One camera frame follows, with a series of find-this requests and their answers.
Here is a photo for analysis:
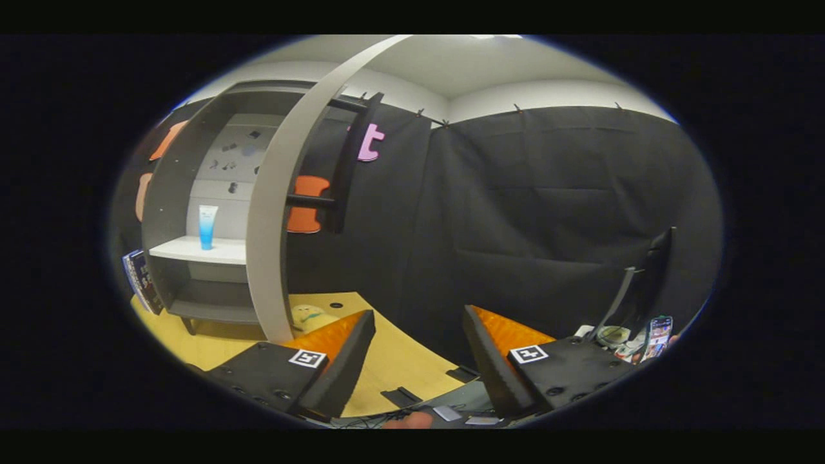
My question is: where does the white cabinet shelf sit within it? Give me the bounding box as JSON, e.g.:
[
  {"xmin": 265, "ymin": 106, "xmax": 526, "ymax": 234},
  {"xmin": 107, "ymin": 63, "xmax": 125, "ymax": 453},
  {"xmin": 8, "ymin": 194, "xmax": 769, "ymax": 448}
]
[{"xmin": 148, "ymin": 236, "xmax": 249, "ymax": 265}]

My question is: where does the yellow plush toy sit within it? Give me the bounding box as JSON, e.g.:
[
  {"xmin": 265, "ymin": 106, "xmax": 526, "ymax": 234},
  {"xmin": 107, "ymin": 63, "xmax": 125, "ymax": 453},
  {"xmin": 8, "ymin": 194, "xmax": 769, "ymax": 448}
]
[{"xmin": 290, "ymin": 304, "xmax": 341, "ymax": 334}]

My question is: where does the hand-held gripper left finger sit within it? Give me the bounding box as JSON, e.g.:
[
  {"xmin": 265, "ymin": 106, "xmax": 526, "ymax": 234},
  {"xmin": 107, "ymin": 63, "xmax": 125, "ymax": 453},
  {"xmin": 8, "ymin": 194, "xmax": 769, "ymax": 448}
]
[{"xmin": 206, "ymin": 309, "xmax": 377, "ymax": 421}]

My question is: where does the dark grey cabinet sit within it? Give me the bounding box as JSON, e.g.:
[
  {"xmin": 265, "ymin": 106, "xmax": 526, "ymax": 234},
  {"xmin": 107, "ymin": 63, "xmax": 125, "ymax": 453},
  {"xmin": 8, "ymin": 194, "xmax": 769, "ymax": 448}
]
[{"xmin": 141, "ymin": 81, "xmax": 362, "ymax": 336}]

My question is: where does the black backdrop cloth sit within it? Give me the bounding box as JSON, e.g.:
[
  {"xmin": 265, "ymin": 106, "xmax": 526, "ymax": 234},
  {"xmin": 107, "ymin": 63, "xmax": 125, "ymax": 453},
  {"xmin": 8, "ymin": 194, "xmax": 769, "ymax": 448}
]
[{"xmin": 110, "ymin": 97, "xmax": 723, "ymax": 371}]

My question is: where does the smartphone with lit screen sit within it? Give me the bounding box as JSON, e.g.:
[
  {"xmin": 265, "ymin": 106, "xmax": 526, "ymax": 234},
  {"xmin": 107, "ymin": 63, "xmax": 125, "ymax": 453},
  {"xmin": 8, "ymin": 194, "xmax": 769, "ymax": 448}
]
[{"xmin": 641, "ymin": 316, "xmax": 674, "ymax": 362}]

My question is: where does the white and blue tube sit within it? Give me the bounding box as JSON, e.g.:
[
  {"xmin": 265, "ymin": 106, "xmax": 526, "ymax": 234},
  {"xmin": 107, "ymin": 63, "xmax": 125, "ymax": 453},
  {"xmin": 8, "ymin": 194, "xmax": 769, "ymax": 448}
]
[{"xmin": 199, "ymin": 205, "xmax": 218, "ymax": 251}]

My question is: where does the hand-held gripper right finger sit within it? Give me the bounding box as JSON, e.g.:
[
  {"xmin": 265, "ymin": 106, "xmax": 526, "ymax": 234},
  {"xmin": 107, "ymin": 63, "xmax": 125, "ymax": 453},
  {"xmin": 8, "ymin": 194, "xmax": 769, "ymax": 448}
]
[{"xmin": 462, "ymin": 306, "xmax": 637, "ymax": 420}]

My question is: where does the black monitor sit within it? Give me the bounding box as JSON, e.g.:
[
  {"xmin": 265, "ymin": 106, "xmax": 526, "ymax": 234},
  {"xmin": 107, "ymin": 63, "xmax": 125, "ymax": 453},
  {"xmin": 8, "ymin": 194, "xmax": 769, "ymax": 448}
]
[{"xmin": 632, "ymin": 227, "xmax": 677, "ymax": 323}]

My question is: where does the beige cabinet door with handle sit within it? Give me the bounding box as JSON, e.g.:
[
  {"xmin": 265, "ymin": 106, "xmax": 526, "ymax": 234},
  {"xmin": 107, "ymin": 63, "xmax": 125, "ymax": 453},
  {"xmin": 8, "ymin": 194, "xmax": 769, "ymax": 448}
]
[{"xmin": 246, "ymin": 35, "xmax": 413, "ymax": 344}]

